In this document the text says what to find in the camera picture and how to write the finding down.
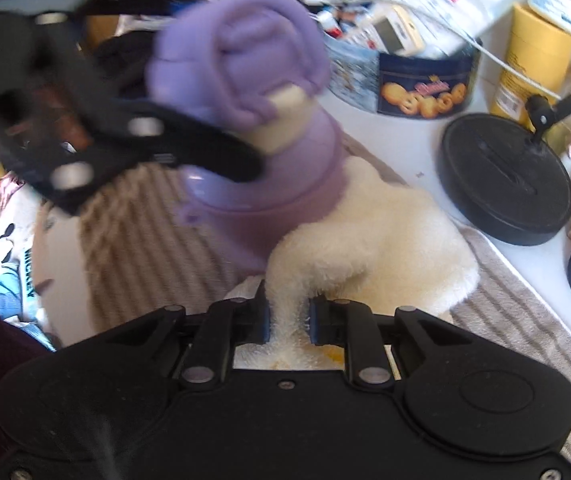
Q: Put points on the yellow cylindrical canister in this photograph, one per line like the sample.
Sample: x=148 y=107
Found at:
x=535 y=65

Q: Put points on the striped beige towel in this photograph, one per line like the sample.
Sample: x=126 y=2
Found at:
x=135 y=260

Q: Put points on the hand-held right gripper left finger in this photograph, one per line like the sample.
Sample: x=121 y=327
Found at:
x=263 y=320

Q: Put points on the blue cookie tin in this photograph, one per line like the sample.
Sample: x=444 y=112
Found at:
x=420 y=90

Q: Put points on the purple plastic container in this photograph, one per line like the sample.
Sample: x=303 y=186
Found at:
x=275 y=195

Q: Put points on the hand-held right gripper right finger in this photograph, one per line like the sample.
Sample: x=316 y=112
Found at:
x=316 y=321

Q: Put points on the purple fleece cloth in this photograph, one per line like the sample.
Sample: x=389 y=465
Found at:
x=245 y=55

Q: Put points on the cream fluffy cloth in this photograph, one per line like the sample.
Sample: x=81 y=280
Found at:
x=390 y=240

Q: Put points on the beige remote control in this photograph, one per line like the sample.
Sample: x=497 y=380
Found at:
x=398 y=30

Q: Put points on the black stand with round base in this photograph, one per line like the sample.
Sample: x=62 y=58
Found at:
x=505 y=180

